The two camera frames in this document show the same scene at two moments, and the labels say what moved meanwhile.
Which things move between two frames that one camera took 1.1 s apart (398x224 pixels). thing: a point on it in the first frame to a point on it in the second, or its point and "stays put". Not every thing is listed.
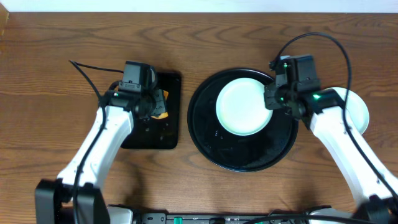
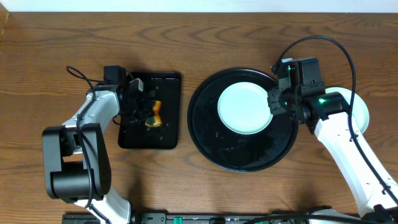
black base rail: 223,218 stays put
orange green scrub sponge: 160,104 to 155,121
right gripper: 271,103 stays put
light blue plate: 356,106 stays put
